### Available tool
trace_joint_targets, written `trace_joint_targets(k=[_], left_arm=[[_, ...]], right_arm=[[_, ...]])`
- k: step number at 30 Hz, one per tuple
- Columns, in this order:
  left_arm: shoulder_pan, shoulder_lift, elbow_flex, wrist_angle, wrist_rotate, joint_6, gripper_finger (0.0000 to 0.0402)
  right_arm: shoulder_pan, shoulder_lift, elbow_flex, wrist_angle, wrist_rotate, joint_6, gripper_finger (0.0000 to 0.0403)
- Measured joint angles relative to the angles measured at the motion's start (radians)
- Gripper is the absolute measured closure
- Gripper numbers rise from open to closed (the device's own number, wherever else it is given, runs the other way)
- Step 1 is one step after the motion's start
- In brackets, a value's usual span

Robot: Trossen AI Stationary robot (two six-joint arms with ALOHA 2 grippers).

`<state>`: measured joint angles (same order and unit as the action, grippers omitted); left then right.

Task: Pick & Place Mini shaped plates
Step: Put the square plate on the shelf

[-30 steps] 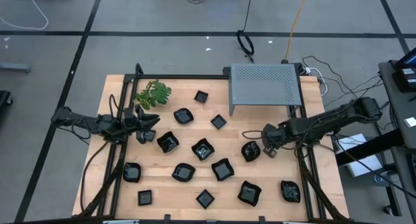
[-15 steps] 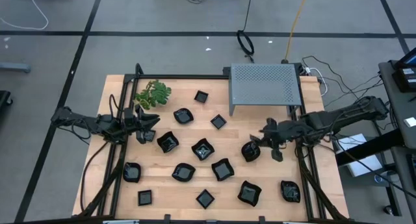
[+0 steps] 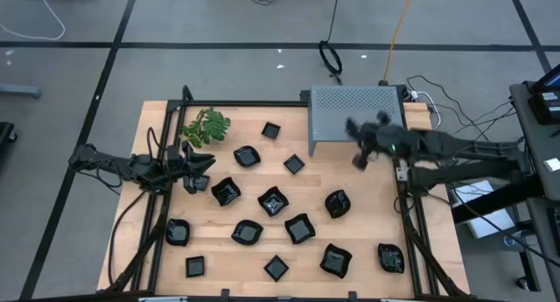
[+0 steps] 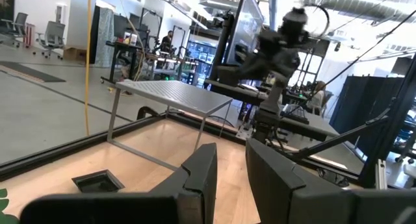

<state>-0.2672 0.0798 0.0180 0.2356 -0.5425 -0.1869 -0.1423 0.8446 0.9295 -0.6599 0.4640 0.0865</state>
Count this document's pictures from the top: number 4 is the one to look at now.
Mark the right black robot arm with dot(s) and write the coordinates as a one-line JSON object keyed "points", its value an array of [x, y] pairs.
{"points": [[271, 100]]}

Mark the small black desk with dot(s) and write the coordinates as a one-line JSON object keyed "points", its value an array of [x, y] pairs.
{"points": [[122, 47]]}

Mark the small square black plate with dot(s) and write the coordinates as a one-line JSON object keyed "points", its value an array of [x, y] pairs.
{"points": [[97, 182]]}

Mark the green plant in white pot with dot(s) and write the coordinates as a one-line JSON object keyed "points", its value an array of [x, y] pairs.
{"points": [[3, 214]]}

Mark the black table frame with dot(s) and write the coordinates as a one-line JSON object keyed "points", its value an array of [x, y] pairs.
{"points": [[48, 156]]}

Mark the silver aluminium extrusion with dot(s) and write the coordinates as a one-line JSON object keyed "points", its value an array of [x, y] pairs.
{"points": [[381, 173]]}

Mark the cardboard box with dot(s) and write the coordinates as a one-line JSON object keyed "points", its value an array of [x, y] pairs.
{"points": [[74, 53]]}

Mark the red striped bin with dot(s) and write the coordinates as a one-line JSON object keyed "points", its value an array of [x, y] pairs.
{"points": [[29, 34]]}

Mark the person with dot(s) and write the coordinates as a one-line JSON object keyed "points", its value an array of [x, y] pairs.
{"points": [[317, 95], [166, 42]]}

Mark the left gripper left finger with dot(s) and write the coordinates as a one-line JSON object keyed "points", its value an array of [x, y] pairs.
{"points": [[195, 185]]}

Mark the grey patterned panel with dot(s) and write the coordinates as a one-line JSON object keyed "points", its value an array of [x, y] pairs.
{"points": [[104, 35]]}

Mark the grey office chair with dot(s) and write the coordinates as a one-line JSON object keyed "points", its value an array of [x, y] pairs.
{"points": [[16, 24], [53, 35]]}

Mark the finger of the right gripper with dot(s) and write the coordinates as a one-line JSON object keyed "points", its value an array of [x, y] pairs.
{"points": [[223, 76], [235, 76]]}

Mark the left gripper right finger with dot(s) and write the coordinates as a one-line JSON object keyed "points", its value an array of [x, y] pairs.
{"points": [[276, 191]]}

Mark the silver ceiling duct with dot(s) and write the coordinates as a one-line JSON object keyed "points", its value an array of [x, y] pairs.
{"points": [[357, 8]]}

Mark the grey perforated metal shelf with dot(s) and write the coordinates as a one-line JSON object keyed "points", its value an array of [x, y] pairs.
{"points": [[175, 94]]}

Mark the black keyboard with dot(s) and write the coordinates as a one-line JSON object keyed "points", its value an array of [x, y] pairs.
{"points": [[294, 113]]}

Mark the black monitor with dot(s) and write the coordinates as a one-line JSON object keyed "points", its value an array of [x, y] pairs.
{"points": [[401, 65]]}

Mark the long black desk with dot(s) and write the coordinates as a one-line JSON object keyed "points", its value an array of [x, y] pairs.
{"points": [[247, 94]]}

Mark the black floor mat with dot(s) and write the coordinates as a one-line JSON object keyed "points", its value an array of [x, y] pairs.
{"points": [[29, 71]]}

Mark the dark blue partition screen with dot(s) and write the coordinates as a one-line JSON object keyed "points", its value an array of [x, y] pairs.
{"points": [[364, 110]]}

